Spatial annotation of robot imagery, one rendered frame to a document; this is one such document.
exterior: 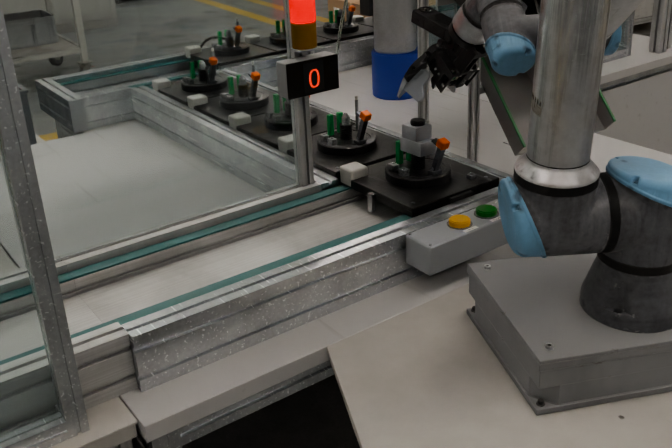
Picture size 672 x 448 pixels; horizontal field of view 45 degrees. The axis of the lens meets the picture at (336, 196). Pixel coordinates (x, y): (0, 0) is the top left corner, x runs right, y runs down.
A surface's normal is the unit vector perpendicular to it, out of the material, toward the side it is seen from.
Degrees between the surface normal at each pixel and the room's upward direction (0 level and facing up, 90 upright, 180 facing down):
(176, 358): 90
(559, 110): 94
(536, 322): 2
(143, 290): 0
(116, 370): 90
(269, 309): 90
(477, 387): 0
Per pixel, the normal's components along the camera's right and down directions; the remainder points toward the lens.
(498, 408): -0.04, -0.92
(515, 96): 0.27, -0.41
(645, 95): 0.58, 0.29
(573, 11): -0.31, 0.45
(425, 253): -0.81, 0.26
